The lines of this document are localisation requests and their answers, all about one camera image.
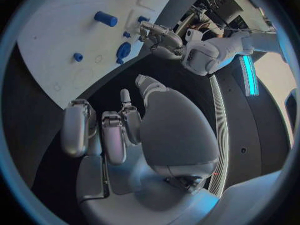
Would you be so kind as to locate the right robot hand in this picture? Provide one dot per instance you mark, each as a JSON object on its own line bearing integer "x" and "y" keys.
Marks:
{"x": 178, "y": 135}

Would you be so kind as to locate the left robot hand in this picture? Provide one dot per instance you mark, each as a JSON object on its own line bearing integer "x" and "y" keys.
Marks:
{"x": 166, "y": 41}

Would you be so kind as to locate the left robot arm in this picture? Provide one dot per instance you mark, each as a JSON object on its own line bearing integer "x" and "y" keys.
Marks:
{"x": 211, "y": 50}

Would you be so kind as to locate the white task board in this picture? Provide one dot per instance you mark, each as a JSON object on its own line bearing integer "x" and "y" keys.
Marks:
{"x": 70, "y": 33}

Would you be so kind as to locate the blue peg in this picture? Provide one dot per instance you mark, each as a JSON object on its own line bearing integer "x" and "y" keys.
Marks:
{"x": 143, "y": 19}
{"x": 126, "y": 34}
{"x": 78, "y": 57}

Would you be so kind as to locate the blue gear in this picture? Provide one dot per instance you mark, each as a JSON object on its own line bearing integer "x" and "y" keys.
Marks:
{"x": 123, "y": 50}

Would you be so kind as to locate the blue short cylinder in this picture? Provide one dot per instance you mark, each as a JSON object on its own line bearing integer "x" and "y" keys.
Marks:
{"x": 106, "y": 18}

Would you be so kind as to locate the cluttered workshop desk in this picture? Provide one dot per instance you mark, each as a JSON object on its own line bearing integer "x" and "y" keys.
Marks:
{"x": 225, "y": 5}

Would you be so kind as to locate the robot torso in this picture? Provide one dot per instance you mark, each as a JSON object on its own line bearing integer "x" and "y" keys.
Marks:
{"x": 253, "y": 127}

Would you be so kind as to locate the glowing light bar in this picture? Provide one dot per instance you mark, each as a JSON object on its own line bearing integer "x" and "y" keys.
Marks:
{"x": 250, "y": 76}

